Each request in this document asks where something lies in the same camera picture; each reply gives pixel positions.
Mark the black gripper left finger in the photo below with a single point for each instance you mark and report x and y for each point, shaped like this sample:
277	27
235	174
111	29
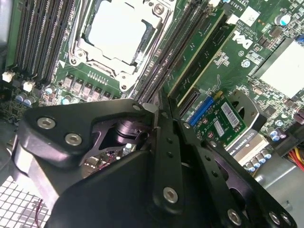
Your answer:
59	123

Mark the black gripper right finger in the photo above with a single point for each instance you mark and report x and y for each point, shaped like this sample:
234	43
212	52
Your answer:
213	166

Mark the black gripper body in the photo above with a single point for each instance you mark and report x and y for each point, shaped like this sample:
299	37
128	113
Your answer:
118	194

